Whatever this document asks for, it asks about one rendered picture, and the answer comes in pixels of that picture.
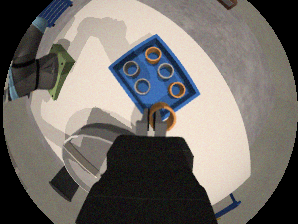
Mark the bronze bushing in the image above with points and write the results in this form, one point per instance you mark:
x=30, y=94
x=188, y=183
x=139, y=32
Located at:
x=153, y=50
x=171, y=119
x=182, y=89

